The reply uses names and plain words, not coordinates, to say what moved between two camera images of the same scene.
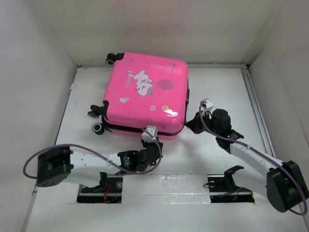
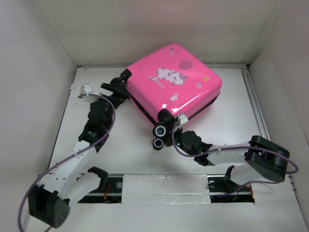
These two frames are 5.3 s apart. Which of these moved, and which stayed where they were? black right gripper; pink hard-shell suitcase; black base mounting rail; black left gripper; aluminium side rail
Moved: pink hard-shell suitcase; black right gripper; black left gripper
Stayed: aluminium side rail; black base mounting rail
